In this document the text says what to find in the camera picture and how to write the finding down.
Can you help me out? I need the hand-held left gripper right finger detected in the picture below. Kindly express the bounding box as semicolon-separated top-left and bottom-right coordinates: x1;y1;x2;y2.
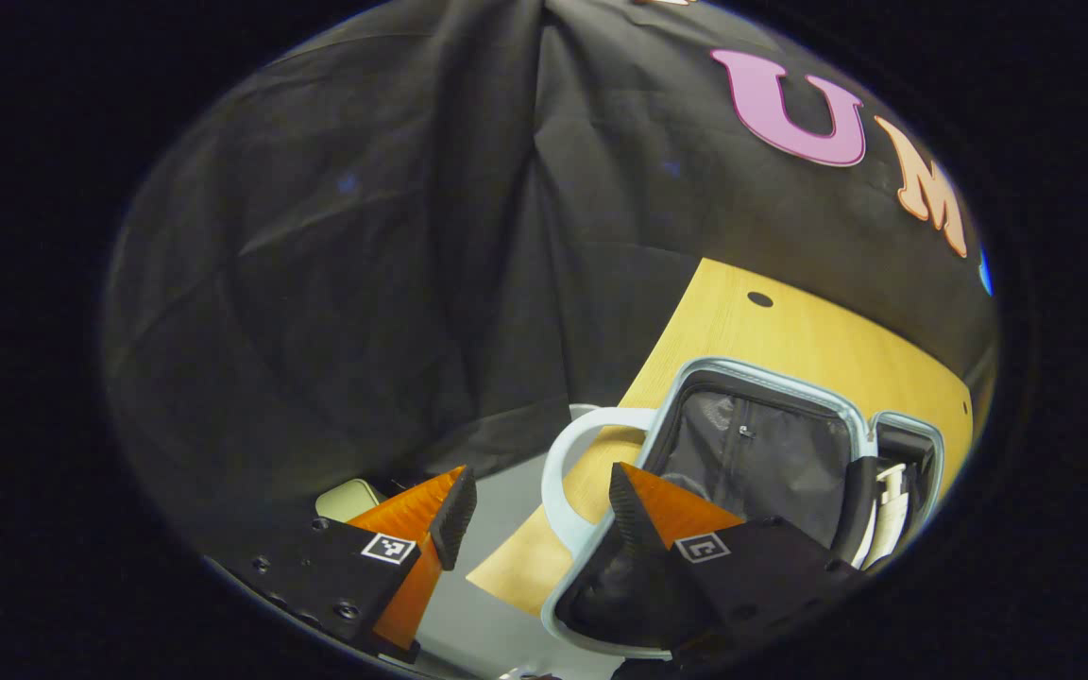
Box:
608;461;864;670

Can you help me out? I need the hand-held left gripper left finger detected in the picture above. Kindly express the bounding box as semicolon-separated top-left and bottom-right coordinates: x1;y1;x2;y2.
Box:
207;465;479;665

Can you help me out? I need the black backdrop cloth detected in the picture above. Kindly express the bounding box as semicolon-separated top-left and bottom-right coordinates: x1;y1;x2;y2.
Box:
100;0;998;568

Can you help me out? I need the pale beige object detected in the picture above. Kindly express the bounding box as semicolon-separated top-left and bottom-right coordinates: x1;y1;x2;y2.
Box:
315;478;386;523

